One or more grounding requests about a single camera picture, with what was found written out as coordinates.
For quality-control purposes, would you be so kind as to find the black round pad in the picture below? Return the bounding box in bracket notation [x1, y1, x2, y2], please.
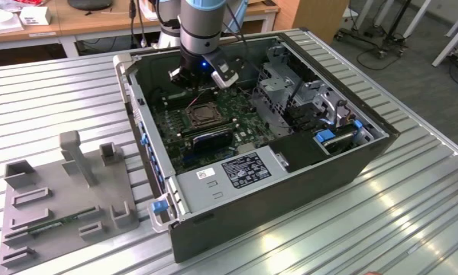
[66, 0, 113, 10]

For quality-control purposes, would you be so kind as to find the black PC case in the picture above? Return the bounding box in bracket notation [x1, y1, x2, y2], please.
[111, 27, 402, 264]

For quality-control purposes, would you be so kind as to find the white flat tray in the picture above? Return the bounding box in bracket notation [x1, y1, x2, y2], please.
[0, 8, 23, 37]

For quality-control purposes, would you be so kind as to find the white cardboard box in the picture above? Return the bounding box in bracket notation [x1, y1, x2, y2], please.
[18, 6, 53, 26]

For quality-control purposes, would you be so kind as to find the white table frame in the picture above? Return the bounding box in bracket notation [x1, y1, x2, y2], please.
[430, 15, 458, 68]

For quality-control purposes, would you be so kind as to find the green RAM stick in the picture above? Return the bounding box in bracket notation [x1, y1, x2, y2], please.
[26, 206, 97, 235]

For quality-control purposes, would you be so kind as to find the metal drive cage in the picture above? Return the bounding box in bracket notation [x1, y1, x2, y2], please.
[255, 45, 323, 131]

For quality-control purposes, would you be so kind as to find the hard disk in blue carrier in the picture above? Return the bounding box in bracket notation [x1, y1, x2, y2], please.
[312, 128, 362, 157]

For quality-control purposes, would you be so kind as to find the metal socket cover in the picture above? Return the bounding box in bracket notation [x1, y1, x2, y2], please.
[185, 103, 225, 129]

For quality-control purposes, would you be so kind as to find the wooden desk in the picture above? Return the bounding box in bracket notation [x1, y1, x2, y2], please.
[0, 0, 282, 58]

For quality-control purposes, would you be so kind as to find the black wheeled stand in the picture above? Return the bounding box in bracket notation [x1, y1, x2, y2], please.
[334, 0, 411, 60]

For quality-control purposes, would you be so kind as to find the red white packet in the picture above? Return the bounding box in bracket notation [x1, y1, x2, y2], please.
[13, 0, 50, 7]

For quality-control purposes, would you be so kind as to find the metal locking lever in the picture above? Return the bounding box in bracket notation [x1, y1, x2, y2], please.
[186, 95, 207, 108]

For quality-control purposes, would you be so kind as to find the black plastic shroud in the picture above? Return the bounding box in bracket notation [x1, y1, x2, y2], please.
[269, 133, 331, 173]

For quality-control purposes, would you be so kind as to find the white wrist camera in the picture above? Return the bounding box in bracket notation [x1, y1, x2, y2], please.
[203, 52, 241, 90]

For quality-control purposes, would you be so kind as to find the black graphics card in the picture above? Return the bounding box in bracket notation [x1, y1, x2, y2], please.
[190, 128, 234, 153]

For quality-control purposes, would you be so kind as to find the silver power supply unit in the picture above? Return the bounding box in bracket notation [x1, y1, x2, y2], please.
[174, 147, 290, 215]

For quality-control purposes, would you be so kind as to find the wooden cabinet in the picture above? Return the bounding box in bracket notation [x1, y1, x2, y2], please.
[288, 0, 350, 46]

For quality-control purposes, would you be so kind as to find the grey parts rack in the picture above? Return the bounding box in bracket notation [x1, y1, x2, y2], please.
[0, 130, 141, 274]

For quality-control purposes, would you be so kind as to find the blue case latch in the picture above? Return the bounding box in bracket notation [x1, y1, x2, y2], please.
[149, 201, 169, 215]

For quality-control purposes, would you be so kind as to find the green motherboard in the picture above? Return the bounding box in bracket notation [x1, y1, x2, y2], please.
[151, 85, 290, 174]

